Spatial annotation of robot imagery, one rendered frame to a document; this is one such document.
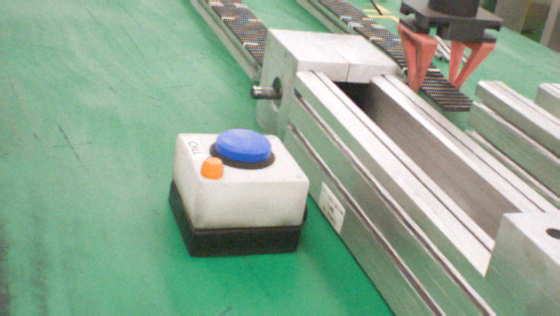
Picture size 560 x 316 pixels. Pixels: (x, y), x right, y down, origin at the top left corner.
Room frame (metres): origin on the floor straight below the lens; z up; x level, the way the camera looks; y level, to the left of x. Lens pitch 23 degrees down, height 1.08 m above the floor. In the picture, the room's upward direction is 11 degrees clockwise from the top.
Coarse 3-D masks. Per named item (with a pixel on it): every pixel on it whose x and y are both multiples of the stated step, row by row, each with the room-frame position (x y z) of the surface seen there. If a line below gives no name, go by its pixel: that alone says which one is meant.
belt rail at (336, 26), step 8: (296, 0) 1.28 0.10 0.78; (304, 0) 1.25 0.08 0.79; (312, 0) 1.22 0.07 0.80; (304, 8) 1.25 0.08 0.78; (312, 8) 1.22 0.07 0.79; (320, 8) 1.19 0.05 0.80; (320, 16) 1.19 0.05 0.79; (328, 16) 1.17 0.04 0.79; (328, 24) 1.15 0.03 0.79; (336, 24) 1.14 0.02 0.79; (344, 24) 1.11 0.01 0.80; (336, 32) 1.12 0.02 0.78; (344, 32) 1.11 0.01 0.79; (352, 32) 1.08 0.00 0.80; (368, 40) 1.03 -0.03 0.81; (400, 72) 0.94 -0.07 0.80; (400, 80) 0.94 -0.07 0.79
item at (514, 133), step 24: (480, 96) 0.73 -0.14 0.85; (504, 96) 0.71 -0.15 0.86; (552, 96) 0.75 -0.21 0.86; (480, 120) 0.73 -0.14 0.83; (504, 120) 0.71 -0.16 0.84; (528, 120) 0.67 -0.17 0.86; (552, 120) 0.66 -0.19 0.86; (480, 144) 0.72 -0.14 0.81; (504, 144) 0.69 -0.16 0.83; (528, 144) 0.66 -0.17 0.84; (552, 144) 0.63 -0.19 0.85; (528, 168) 0.65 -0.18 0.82; (552, 168) 0.62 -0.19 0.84; (552, 192) 0.63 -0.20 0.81
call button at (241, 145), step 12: (228, 132) 0.52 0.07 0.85; (240, 132) 0.53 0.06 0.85; (252, 132) 0.53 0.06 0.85; (216, 144) 0.51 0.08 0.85; (228, 144) 0.50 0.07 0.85; (240, 144) 0.51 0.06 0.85; (252, 144) 0.51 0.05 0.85; (264, 144) 0.52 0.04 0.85; (228, 156) 0.50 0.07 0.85; (240, 156) 0.50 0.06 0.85; (252, 156) 0.50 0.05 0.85; (264, 156) 0.51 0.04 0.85
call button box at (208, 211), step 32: (192, 160) 0.49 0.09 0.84; (224, 160) 0.50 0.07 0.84; (288, 160) 0.53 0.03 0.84; (192, 192) 0.48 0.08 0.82; (224, 192) 0.47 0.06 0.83; (256, 192) 0.48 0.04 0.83; (288, 192) 0.49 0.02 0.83; (192, 224) 0.47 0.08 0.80; (224, 224) 0.47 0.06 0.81; (256, 224) 0.48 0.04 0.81; (288, 224) 0.50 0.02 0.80; (192, 256) 0.47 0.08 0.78
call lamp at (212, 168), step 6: (204, 162) 0.48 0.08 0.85; (210, 162) 0.47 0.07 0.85; (216, 162) 0.48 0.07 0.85; (204, 168) 0.47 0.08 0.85; (210, 168) 0.47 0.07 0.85; (216, 168) 0.47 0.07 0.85; (222, 168) 0.48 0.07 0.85; (204, 174) 0.47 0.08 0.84; (210, 174) 0.47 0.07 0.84; (216, 174) 0.47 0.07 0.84; (222, 174) 0.48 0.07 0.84
